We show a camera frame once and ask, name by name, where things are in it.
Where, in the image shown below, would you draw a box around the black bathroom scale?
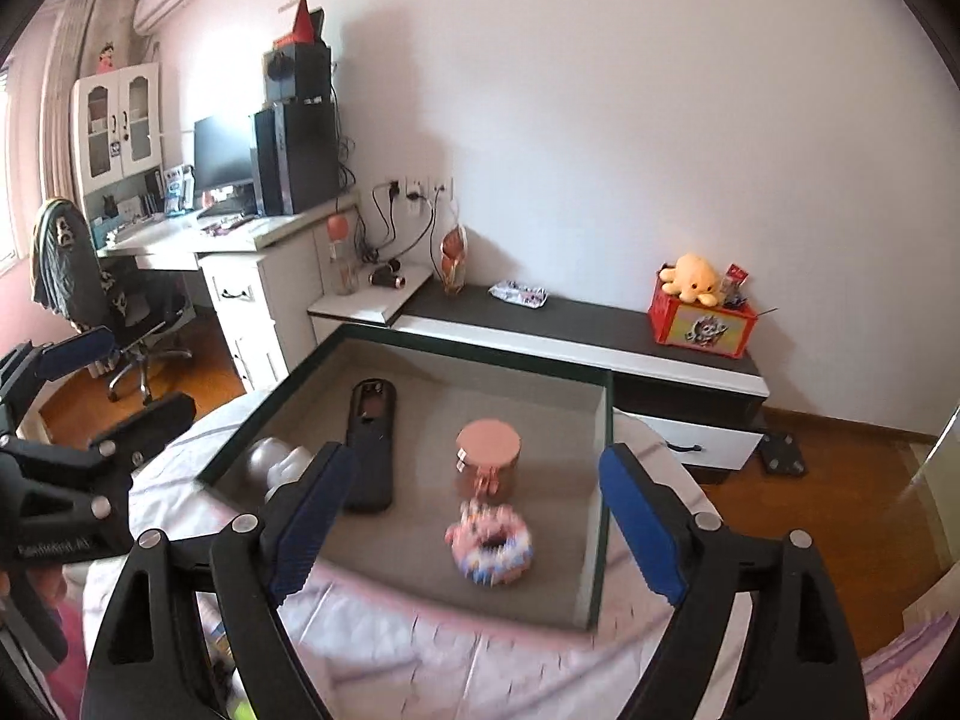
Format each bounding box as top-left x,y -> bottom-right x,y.
757,427 -> 809,477

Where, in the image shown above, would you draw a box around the yellow octopus plush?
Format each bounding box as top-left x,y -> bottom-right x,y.
660,253 -> 728,307

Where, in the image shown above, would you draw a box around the printed snack packet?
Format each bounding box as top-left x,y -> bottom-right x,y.
489,279 -> 552,308

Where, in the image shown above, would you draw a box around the pink printed bedding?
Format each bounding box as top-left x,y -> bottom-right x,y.
862,607 -> 953,720

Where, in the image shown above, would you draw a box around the black oblong case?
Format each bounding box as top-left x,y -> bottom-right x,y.
341,379 -> 398,515

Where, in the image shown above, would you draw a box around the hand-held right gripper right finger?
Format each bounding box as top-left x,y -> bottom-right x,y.
598,442 -> 871,720

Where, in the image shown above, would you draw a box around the beige curtain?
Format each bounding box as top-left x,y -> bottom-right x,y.
37,0 -> 143,203

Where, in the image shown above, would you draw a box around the black speaker box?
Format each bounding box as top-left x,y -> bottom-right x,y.
262,41 -> 332,106

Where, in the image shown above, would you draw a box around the rose gold round tin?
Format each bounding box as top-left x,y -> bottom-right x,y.
454,420 -> 524,502

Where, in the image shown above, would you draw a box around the black computer tower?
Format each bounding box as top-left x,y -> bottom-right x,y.
253,101 -> 342,217

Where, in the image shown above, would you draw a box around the clear bottle orange cap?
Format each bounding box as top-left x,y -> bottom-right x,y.
326,214 -> 361,297

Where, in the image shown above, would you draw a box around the white striped quilt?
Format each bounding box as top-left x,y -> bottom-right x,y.
67,390 -> 758,720

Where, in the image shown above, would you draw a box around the person's left hand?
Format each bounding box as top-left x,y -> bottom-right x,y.
0,568 -> 70,610

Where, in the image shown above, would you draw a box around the white cat figurine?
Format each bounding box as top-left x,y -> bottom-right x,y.
246,436 -> 314,503

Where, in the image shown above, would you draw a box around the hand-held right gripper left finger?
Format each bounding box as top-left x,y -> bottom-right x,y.
81,441 -> 358,720

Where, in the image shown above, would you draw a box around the red printed box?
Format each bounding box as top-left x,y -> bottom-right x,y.
649,264 -> 760,357

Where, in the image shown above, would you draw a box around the dark jacket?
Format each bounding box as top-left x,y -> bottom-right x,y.
30,199 -> 102,316

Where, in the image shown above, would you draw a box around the pink block donut toy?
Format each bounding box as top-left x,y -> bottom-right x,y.
444,501 -> 535,587

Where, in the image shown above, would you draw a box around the black white low cabinet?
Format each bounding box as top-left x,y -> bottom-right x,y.
390,285 -> 770,485

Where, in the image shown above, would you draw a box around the red desk calendar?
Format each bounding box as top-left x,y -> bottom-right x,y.
274,0 -> 323,46

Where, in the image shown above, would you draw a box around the pink bed sheet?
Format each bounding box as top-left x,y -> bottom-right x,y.
45,600 -> 89,720

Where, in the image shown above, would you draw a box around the black office chair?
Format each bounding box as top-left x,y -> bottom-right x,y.
30,199 -> 197,406

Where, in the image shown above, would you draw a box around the blue white packet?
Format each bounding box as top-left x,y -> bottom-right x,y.
161,165 -> 197,218

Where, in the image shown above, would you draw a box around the white glass-door cabinet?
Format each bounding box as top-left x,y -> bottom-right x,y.
71,61 -> 164,200

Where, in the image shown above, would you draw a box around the clear bag orange snacks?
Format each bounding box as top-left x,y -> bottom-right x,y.
439,225 -> 470,297

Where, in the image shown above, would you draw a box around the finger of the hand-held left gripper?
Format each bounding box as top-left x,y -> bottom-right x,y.
0,392 -> 197,490
0,324 -> 115,436

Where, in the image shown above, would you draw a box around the window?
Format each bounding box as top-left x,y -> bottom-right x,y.
0,71 -> 17,271

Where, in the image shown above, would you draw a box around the black cable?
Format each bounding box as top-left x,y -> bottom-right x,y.
352,187 -> 398,256
390,191 -> 443,263

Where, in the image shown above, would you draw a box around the black computer monitor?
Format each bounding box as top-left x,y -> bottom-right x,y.
193,114 -> 256,215

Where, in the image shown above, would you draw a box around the white desk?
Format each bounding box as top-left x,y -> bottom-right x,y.
96,191 -> 361,395

